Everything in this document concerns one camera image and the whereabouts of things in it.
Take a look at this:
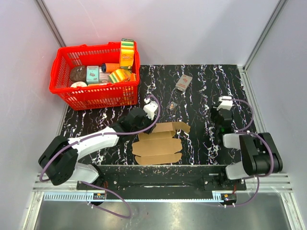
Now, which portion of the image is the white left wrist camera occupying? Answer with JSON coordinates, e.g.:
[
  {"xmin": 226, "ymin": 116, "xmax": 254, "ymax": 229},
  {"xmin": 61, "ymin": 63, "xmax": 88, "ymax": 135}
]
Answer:
[{"xmin": 143, "ymin": 98, "xmax": 158, "ymax": 120}]

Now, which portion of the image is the pink white flat box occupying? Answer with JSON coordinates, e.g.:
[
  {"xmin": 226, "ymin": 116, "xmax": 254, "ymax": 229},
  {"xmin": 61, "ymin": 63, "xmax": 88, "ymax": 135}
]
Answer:
[{"xmin": 99, "ymin": 67, "xmax": 110, "ymax": 83}]

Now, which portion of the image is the tall yellow green sponge pack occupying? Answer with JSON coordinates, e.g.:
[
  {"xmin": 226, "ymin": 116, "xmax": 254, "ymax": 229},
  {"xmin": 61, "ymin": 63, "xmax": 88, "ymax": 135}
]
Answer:
[{"xmin": 119, "ymin": 38, "xmax": 135, "ymax": 70}]

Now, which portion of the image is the brown round bread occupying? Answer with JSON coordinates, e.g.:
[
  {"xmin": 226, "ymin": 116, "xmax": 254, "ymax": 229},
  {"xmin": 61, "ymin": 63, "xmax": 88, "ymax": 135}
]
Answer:
[{"xmin": 69, "ymin": 66, "xmax": 87, "ymax": 82}]

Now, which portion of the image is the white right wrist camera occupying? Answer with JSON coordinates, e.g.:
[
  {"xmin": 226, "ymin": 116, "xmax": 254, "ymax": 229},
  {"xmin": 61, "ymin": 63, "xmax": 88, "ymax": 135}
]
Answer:
[{"xmin": 217, "ymin": 96, "xmax": 233, "ymax": 111}]

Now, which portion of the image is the orange snack packet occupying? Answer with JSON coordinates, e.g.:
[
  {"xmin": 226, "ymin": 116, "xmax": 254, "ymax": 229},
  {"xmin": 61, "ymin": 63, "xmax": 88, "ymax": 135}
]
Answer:
[{"xmin": 129, "ymin": 73, "xmax": 136, "ymax": 82}]

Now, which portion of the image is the white round tape roll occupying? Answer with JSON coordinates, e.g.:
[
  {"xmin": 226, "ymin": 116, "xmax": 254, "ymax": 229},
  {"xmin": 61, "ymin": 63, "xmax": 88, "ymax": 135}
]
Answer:
[{"xmin": 71, "ymin": 81, "xmax": 87, "ymax": 88}]

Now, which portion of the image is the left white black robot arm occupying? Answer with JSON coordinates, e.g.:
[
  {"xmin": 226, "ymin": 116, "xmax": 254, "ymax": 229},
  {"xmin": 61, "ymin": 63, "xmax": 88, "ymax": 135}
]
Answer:
[{"xmin": 38, "ymin": 104, "xmax": 159, "ymax": 190}]

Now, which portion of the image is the lying yellow green sponge pack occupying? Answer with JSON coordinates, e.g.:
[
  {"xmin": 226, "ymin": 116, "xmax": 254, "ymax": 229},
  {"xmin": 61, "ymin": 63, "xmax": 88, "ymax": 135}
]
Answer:
[{"xmin": 108, "ymin": 69, "xmax": 131, "ymax": 83}]

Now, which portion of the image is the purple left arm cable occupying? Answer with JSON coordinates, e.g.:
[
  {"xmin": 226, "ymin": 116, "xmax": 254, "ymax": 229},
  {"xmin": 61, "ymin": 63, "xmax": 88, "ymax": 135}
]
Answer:
[{"xmin": 39, "ymin": 94, "xmax": 161, "ymax": 219}]

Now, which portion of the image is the orange cylinder can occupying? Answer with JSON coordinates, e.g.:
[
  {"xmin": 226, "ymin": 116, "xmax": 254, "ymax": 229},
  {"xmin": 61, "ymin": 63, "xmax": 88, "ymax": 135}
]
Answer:
[{"xmin": 101, "ymin": 63, "xmax": 120, "ymax": 73}]

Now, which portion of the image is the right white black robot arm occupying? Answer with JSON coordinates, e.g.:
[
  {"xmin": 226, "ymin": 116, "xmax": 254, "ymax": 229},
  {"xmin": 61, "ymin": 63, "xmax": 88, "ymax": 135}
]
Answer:
[{"xmin": 210, "ymin": 105, "xmax": 283, "ymax": 190}]

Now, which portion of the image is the grey card box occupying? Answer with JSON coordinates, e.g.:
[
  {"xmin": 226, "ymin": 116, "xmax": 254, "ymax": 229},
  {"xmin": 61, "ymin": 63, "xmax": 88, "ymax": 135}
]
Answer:
[{"xmin": 175, "ymin": 74, "xmax": 193, "ymax": 92}]

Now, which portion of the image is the brown cardboard box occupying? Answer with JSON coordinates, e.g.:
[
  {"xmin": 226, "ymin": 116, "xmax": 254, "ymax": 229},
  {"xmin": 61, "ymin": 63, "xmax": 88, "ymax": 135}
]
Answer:
[{"xmin": 132, "ymin": 122, "xmax": 190, "ymax": 165}]

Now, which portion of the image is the teal small box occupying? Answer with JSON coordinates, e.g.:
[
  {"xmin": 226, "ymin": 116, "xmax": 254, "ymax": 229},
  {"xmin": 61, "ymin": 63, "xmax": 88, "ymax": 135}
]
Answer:
[{"xmin": 86, "ymin": 66, "xmax": 99, "ymax": 84}]

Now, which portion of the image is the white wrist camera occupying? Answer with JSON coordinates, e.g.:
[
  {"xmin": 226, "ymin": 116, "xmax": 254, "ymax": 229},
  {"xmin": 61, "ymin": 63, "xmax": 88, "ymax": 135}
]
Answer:
[
  {"xmin": 217, "ymin": 96, "xmax": 233, "ymax": 111},
  {"xmin": 143, "ymin": 98, "xmax": 158, "ymax": 120}
]

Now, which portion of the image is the small clear packet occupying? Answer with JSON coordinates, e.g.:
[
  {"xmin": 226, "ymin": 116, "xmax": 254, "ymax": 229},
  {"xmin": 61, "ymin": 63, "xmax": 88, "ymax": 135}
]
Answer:
[{"xmin": 169, "ymin": 103, "xmax": 175, "ymax": 110}]

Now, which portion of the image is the red plastic shopping basket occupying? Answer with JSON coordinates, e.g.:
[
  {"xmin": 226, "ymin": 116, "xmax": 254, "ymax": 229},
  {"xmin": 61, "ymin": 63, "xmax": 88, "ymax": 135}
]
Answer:
[{"xmin": 49, "ymin": 42, "xmax": 141, "ymax": 110}]

